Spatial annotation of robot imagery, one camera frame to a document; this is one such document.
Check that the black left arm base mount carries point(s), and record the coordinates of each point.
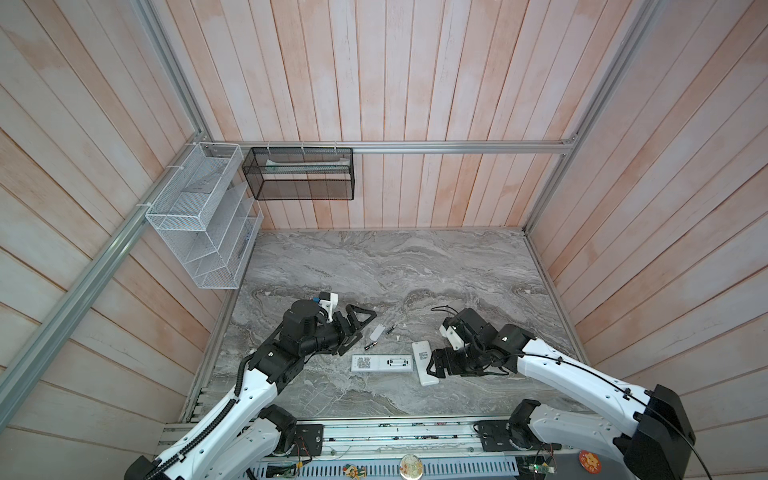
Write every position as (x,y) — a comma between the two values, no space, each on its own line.
(308,440)

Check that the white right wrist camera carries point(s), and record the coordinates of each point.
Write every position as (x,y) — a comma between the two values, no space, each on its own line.
(455,340)

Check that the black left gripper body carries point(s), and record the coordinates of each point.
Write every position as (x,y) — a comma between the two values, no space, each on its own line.
(337,334)

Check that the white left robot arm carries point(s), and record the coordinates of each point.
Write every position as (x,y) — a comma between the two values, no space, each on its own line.
(246,425)

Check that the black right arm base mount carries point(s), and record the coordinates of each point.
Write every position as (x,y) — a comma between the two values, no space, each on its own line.
(498,436)

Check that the small colourful charm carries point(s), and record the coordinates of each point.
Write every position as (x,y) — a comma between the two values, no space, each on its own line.
(355,472)

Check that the white wire mesh shelf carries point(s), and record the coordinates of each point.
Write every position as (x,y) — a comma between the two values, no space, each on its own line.
(205,216)

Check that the red round sticker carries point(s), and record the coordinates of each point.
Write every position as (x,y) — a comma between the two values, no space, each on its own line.
(590,462)

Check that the aluminium frame rail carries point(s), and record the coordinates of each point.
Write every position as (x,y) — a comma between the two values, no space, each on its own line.
(422,147)

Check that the white battery cover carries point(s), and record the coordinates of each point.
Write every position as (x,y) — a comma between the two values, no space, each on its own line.
(377,332)

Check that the black wire mesh basket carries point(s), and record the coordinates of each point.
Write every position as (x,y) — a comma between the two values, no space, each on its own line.
(300,173)

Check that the white slim remote control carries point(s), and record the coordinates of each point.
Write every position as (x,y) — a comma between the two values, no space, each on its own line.
(381,363)

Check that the round gold white badge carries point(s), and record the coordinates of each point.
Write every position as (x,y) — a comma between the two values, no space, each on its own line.
(411,467)

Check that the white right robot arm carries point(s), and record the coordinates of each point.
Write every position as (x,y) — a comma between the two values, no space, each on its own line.
(646,430)

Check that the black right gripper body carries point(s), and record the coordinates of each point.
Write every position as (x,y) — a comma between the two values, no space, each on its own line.
(464,360)

